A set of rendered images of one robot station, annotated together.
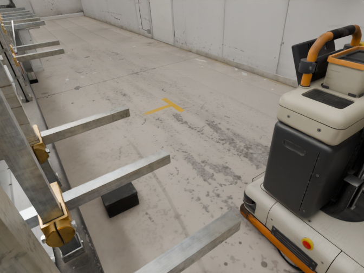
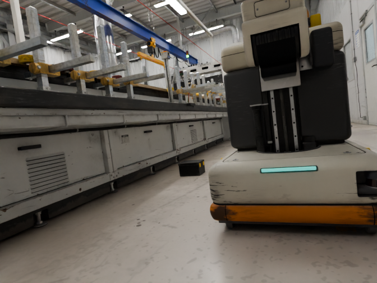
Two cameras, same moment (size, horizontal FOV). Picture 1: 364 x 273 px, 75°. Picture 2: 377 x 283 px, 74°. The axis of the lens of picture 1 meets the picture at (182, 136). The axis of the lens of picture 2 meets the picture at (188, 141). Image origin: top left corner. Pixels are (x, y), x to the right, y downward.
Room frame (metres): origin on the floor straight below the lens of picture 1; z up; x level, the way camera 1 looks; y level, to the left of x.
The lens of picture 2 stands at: (-0.32, -1.41, 0.45)
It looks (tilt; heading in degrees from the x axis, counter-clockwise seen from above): 4 degrees down; 54
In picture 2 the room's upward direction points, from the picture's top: 7 degrees counter-clockwise
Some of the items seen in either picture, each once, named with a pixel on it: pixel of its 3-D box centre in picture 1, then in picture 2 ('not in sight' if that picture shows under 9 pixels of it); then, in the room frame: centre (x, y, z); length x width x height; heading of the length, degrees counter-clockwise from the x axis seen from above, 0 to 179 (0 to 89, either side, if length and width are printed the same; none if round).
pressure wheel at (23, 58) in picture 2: not in sight; (28, 67); (-0.15, 0.13, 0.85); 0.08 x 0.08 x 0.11
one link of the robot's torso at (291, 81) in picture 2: not in sight; (293, 52); (0.64, -0.87, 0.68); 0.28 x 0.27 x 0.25; 121
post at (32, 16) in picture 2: not in sight; (38, 57); (-0.12, 0.00, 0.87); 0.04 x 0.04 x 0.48; 32
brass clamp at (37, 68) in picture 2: not in sight; (45, 69); (-0.10, 0.01, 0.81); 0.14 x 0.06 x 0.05; 32
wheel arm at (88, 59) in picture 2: not in sight; (58, 68); (-0.05, -0.04, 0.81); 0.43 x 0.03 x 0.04; 122
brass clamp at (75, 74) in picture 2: not in sight; (82, 76); (0.11, 0.14, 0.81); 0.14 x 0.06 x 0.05; 32
